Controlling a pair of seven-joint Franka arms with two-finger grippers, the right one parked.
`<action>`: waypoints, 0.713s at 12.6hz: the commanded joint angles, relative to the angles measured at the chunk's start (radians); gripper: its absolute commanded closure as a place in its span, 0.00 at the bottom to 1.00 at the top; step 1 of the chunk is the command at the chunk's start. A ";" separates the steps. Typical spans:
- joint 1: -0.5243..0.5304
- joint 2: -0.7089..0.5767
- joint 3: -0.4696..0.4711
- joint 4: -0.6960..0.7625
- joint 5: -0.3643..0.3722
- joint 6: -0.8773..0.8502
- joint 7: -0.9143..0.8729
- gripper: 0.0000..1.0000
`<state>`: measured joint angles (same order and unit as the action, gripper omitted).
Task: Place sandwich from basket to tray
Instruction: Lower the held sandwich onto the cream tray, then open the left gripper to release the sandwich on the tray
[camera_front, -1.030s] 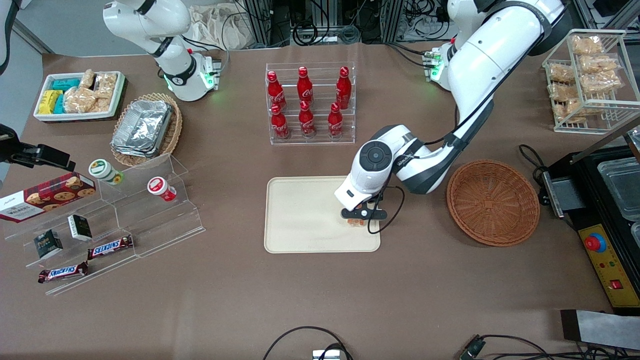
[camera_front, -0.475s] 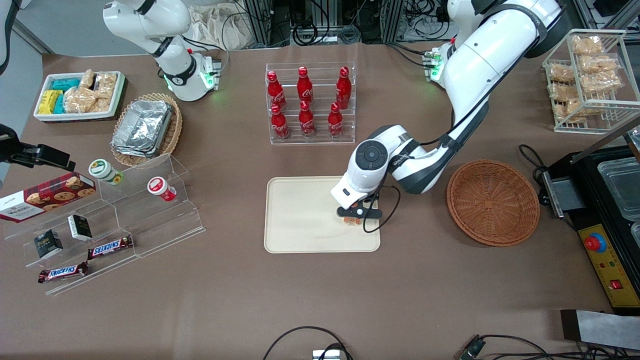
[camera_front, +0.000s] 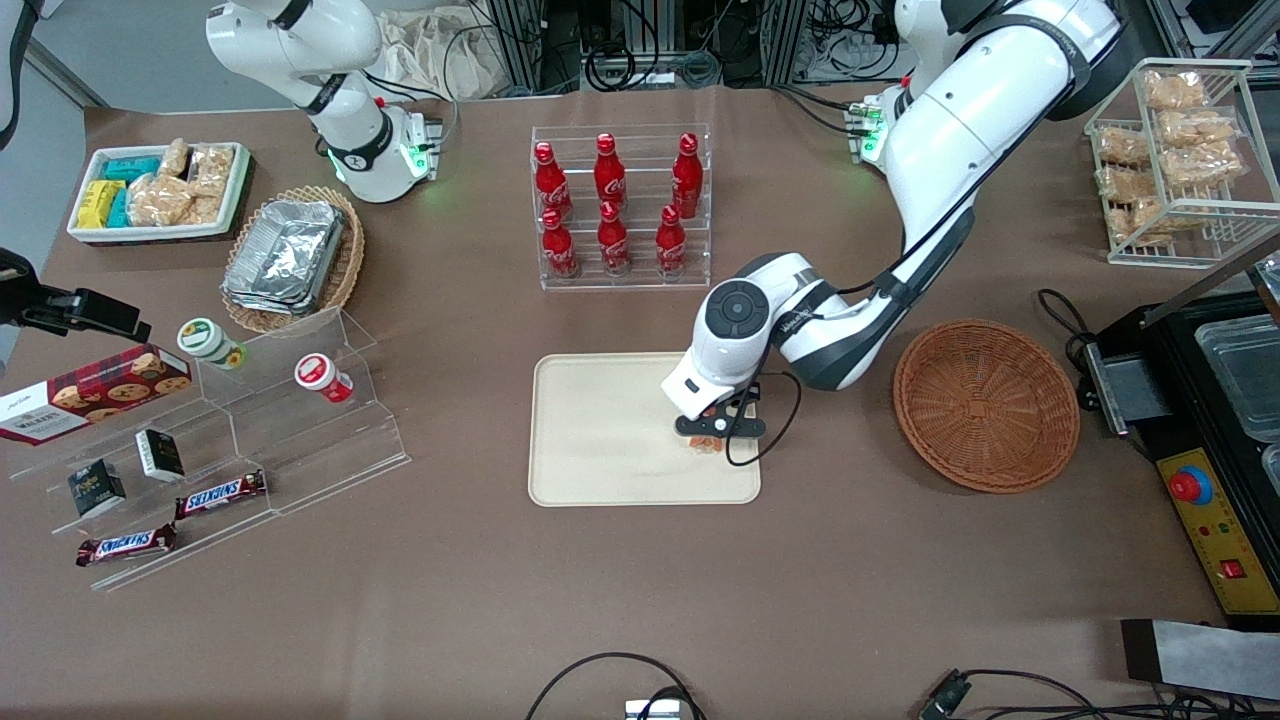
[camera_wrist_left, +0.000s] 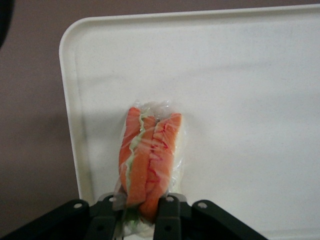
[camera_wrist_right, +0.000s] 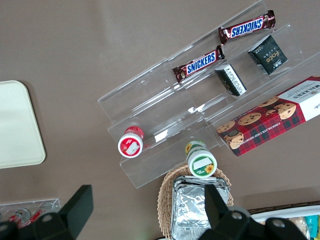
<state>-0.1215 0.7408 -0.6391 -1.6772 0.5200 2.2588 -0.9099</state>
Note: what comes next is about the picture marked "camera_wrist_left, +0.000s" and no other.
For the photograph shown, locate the beige plastic serving tray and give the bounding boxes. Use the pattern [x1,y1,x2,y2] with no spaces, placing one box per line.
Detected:
[59,4,320,240]

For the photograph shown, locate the plastic-wrapped triangle sandwich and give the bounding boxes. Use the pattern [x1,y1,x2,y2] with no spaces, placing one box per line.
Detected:
[113,98,187,237]

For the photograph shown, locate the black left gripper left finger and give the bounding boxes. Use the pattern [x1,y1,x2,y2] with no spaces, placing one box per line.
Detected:
[0,192,126,240]

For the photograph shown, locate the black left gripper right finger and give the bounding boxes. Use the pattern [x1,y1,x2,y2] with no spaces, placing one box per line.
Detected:
[152,192,270,240]

